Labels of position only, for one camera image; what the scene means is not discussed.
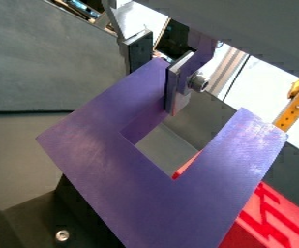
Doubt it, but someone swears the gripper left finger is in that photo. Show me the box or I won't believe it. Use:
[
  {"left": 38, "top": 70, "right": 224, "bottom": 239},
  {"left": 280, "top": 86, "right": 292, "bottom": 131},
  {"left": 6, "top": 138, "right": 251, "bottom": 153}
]
[{"left": 102, "top": 0, "right": 152, "bottom": 74}]

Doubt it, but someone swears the red insertion board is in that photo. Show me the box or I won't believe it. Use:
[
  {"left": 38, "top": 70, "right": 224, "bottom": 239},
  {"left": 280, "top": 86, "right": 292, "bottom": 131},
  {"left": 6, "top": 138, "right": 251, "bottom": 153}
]
[{"left": 171, "top": 149, "right": 299, "bottom": 248}]

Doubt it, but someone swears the purple U-shaped block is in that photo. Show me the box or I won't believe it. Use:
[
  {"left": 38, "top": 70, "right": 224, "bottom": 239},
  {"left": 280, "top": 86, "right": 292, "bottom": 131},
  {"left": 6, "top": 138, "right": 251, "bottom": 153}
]
[{"left": 36, "top": 58, "right": 287, "bottom": 248}]

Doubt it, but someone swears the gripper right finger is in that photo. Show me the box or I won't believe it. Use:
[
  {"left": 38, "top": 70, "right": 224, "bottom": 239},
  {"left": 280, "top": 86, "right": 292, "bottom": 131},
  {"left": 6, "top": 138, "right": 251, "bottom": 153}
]
[{"left": 164, "top": 30, "right": 218, "bottom": 116}]

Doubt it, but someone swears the black fixture stand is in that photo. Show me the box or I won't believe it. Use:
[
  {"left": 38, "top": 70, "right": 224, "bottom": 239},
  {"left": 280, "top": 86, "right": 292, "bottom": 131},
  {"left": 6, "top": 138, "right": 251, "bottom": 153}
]
[{"left": 0, "top": 175, "right": 126, "bottom": 248}]

